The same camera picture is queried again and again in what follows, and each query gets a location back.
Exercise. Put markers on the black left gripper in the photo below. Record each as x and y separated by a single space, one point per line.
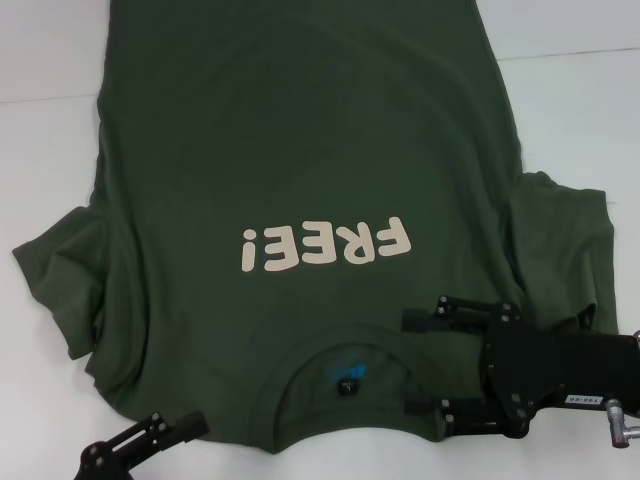
102 462

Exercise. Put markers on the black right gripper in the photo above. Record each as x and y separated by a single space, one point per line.
550 365

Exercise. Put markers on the dark green FREE T-shirt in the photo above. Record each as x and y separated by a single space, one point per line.
310 150

